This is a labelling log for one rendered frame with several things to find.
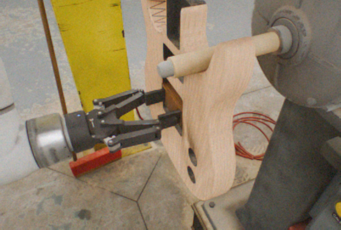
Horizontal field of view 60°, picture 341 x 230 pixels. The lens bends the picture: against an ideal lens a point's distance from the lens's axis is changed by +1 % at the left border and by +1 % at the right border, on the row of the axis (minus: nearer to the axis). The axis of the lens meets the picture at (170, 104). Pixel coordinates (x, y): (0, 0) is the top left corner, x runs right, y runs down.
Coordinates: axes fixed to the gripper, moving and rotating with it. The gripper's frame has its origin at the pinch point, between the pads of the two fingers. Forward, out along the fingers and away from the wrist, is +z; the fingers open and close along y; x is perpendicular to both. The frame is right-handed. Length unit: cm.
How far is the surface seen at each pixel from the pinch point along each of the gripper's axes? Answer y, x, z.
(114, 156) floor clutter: -76, -98, -5
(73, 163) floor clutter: -76, -93, -28
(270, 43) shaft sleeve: 10.2, 16.2, 12.9
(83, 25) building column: -80, -16, -6
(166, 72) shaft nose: 10.0, 15.6, -4.6
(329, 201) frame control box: 27.5, -5.3, 16.9
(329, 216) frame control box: 28.7, -8.3, 16.8
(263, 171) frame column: -2, -43, 34
